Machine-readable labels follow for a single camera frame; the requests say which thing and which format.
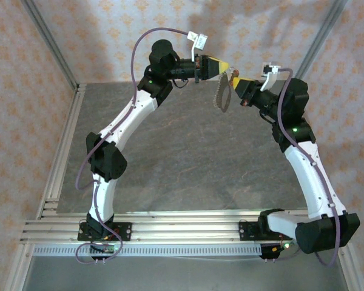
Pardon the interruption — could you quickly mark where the red key tag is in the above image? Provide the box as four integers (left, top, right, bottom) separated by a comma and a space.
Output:
229, 69, 240, 89

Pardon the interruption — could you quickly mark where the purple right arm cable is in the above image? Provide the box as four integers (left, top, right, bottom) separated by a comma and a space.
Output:
265, 68, 342, 267

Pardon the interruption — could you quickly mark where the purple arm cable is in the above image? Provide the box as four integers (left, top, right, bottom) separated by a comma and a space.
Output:
265, 68, 342, 267
75, 27, 190, 265

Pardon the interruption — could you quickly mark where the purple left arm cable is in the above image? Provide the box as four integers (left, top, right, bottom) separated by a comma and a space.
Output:
75, 27, 190, 265

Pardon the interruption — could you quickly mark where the aluminium frame post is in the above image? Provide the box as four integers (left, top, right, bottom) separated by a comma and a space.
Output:
21, 0, 80, 92
291, 0, 349, 89

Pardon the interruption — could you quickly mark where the aluminium side rail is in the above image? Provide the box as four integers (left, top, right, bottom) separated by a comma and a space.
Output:
2, 84, 88, 291

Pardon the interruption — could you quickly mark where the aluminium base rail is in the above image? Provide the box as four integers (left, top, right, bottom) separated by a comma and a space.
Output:
19, 209, 352, 244

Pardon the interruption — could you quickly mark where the slotted white cable duct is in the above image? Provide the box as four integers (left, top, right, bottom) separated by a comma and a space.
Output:
32, 244, 263, 258

